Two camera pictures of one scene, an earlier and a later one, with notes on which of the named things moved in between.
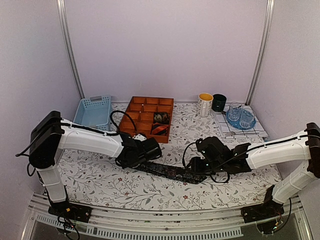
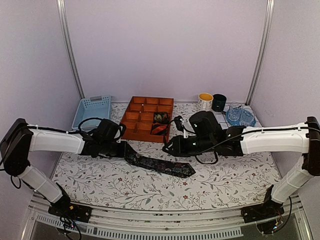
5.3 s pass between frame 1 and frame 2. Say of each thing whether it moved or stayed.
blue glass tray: stayed
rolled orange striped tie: stayed
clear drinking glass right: stayed
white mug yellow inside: stayed
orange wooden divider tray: stayed
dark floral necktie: moved
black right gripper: moved
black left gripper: moved
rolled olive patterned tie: stayed
